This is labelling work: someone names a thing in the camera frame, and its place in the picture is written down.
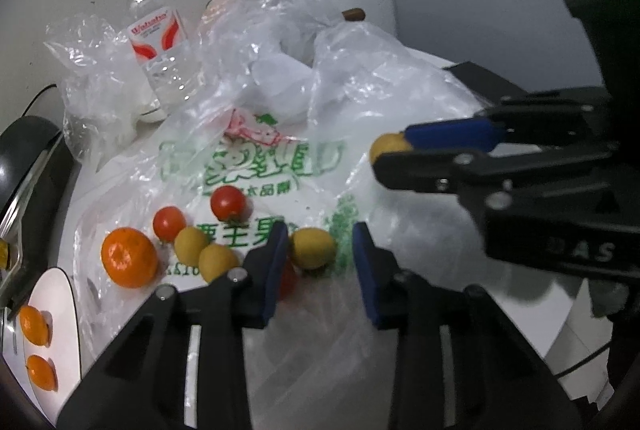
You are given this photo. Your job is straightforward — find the yellow kumquat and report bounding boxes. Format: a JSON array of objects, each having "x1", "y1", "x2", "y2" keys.
[
  {"x1": 369, "y1": 133, "x2": 413, "y2": 164},
  {"x1": 290, "y1": 227, "x2": 337, "y2": 271},
  {"x1": 198, "y1": 243, "x2": 240, "y2": 283},
  {"x1": 174, "y1": 226, "x2": 209, "y2": 267}
]

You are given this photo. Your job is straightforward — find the small mandarin orange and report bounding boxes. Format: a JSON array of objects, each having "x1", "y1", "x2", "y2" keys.
[{"x1": 26, "y1": 354, "x2": 58, "y2": 392}]

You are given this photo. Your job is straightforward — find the large mandarin orange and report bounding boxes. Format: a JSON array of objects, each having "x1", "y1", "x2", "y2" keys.
[{"x1": 18, "y1": 305, "x2": 50, "y2": 346}]

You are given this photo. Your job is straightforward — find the red cherry tomato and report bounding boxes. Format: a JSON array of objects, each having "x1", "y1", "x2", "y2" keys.
[
  {"x1": 152, "y1": 205, "x2": 186, "y2": 242},
  {"x1": 209, "y1": 185, "x2": 247, "y2": 223}
]

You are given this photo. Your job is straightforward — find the white round plate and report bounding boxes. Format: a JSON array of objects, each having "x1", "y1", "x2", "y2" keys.
[{"x1": 1, "y1": 267, "x2": 81, "y2": 424}]

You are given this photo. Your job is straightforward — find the mandarin on plastic bag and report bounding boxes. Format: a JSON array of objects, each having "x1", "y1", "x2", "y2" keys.
[{"x1": 101, "y1": 227, "x2": 160, "y2": 289}]

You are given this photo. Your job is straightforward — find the steel induction cooker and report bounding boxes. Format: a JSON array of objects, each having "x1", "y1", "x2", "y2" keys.
[{"x1": 1, "y1": 137, "x2": 74, "y2": 313}]

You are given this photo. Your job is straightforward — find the printed clear plastic bag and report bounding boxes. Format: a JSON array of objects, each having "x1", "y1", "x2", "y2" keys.
[{"x1": 74, "y1": 22, "x2": 484, "y2": 429}]

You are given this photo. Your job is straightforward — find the black wok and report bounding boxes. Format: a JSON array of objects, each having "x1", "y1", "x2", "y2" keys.
[{"x1": 0, "y1": 116, "x2": 61, "y2": 214}]

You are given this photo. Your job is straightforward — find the clear bag on right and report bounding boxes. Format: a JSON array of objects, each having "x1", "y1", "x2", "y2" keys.
[{"x1": 196, "y1": 0, "x2": 344, "y2": 122}]

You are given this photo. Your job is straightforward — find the white dish under bag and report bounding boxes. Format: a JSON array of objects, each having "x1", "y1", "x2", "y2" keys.
[{"x1": 138, "y1": 107, "x2": 167, "y2": 123}]

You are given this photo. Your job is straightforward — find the crumpled clear plastic bag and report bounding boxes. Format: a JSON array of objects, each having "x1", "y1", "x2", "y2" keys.
[{"x1": 44, "y1": 14, "x2": 158, "y2": 170}]

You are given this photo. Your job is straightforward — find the clear water bottle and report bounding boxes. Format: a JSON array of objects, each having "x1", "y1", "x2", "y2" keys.
[{"x1": 126, "y1": 0, "x2": 198, "y2": 115}]

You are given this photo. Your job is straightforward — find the brown wooden handle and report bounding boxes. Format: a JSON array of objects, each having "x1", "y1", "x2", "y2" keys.
[{"x1": 342, "y1": 8, "x2": 367, "y2": 22}]

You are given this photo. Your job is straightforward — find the black power cable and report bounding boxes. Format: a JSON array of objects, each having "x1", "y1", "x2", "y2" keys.
[{"x1": 19, "y1": 83, "x2": 61, "y2": 117}]

